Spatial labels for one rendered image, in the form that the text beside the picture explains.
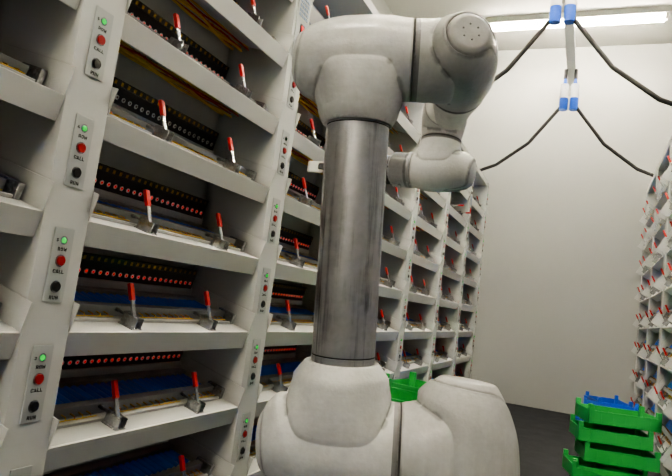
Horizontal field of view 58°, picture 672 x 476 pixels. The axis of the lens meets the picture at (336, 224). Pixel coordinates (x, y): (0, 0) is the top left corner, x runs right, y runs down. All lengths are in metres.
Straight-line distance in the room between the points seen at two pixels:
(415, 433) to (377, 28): 0.60
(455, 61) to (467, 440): 0.54
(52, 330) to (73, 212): 0.20
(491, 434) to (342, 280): 0.30
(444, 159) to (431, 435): 0.76
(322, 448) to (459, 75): 0.58
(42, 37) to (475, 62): 0.73
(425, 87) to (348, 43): 0.14
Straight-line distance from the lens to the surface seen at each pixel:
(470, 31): 0.94
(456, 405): 0.93
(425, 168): 1.49
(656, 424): 3.02
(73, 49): 1.12
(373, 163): 0.93
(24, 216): 1.05
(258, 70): 1.77
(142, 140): 1.23
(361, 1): 2.31
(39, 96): 1.07
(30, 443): 1.14
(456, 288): 4.28
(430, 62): 0.95
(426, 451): 0.92
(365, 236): 0.92
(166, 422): 1.40
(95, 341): 1.19
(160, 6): 1.62
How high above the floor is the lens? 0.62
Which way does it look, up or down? 7 degrees up
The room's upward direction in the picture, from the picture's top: 7 degrees clockwise
